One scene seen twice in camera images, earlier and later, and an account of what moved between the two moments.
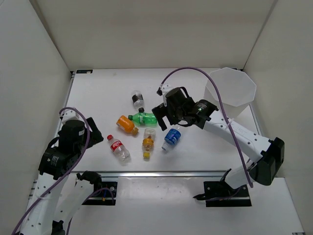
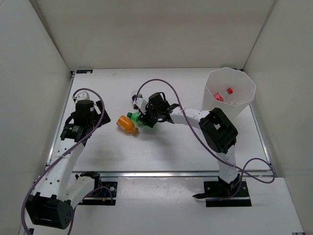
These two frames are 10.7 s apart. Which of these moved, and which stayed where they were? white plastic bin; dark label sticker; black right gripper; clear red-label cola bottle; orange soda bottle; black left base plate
Moved: clear red-label cola bottle; black right gripper
Stayed: dark label sticker; black left base plate; orange soda bottle; white plastic bin
